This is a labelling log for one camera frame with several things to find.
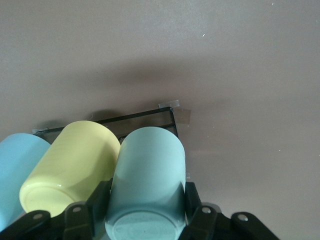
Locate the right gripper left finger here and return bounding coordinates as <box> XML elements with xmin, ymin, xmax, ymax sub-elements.
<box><xmin>0</xmin><ymin>178</ymin><xmax>112</xmax><ymax>240</ymax></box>

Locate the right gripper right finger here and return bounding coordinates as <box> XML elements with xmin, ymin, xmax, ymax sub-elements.
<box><xmin>178</xmin><ymin>182</ymin><xmax>278</xmax><ymax>240</ymax></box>

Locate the mint green cup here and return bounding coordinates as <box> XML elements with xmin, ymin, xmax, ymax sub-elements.
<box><xmin>104</xmin><ymin>126</ymin><xmax>187</xmax><ymax>240</ymax></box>

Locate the light blue cup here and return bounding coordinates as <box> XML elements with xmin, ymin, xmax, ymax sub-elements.
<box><xmin>0</xmin><ymin>133</ymin><xmax>52</xmax><ymax>231</ymax></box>

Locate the yellow cup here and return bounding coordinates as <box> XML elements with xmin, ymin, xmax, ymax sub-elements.
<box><xmin>19</xmin><ymin>120</ymin><xmax>122</xmax><ymax>218</ymax></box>

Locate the black wire cup rack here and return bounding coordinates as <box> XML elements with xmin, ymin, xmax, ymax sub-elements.
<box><xmin>37</xmin><ymin>106</ymin><xmax>180</xmax><ymax>148</ymax></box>

